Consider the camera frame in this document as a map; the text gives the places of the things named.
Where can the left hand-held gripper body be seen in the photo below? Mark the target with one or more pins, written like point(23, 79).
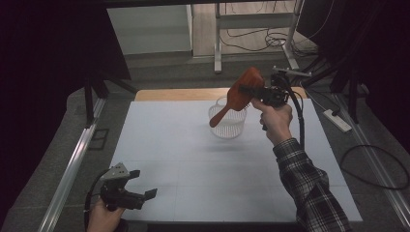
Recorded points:
point(116, 195)

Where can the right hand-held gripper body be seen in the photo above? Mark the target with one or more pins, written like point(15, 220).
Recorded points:
point(277, 95)

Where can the brown wooden hairbrush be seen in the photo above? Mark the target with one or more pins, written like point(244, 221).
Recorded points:
point(237, 100)

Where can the white plastic mesh basket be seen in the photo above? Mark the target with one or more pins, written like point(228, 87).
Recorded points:
point(230, 129)

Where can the person's left hand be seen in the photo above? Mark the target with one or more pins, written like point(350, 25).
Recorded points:
point(103, 220)

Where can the person's right hand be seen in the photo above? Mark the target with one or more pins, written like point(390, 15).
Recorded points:
point(277, 124)

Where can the white foam board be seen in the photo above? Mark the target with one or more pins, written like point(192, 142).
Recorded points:
point(193, 161)

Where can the black plug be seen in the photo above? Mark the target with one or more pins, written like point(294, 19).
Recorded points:
point(336, 112)

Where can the white power strip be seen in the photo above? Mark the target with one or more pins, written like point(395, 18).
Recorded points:
point(338, 121)

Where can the black metal stand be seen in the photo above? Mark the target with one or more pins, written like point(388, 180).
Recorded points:
point(88, 103)
point(354, 96)

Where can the black curtain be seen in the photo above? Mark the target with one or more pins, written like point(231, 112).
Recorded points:
point(380, 48)
point(48, 48)

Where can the white cabinet panel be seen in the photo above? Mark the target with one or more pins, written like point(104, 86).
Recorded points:
point(148, 29)

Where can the black rectangular floor frame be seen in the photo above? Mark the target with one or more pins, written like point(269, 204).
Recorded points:
point(98, 139)

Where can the aluminium rail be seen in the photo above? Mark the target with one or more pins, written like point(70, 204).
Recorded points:
point(374, 158)
point(72, 167)

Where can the white metal desk frame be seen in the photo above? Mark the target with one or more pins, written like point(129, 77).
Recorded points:
point(218, 48)

